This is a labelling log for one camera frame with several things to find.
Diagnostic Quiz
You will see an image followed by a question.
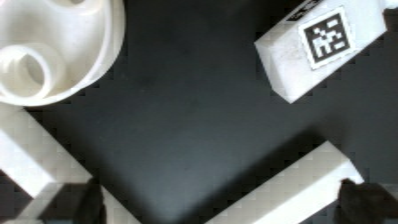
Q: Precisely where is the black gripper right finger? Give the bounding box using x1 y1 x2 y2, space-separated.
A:
335 179 398 224

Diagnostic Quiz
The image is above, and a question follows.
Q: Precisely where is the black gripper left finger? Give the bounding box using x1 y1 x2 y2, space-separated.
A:
42 179 107 224

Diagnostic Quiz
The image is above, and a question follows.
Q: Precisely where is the white stool leg with tag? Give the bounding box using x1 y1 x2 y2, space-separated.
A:
255 0 398 103

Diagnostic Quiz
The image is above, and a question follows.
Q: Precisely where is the white right fence rail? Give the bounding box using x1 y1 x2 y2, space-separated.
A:
205 141 365 224

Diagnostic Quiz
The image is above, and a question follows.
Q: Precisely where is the white fence rail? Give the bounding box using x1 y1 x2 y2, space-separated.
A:
0 103 141 224
205 141 365 224

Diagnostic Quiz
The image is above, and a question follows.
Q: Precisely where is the white front fence rail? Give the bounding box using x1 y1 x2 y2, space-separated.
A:
0 103 141 224

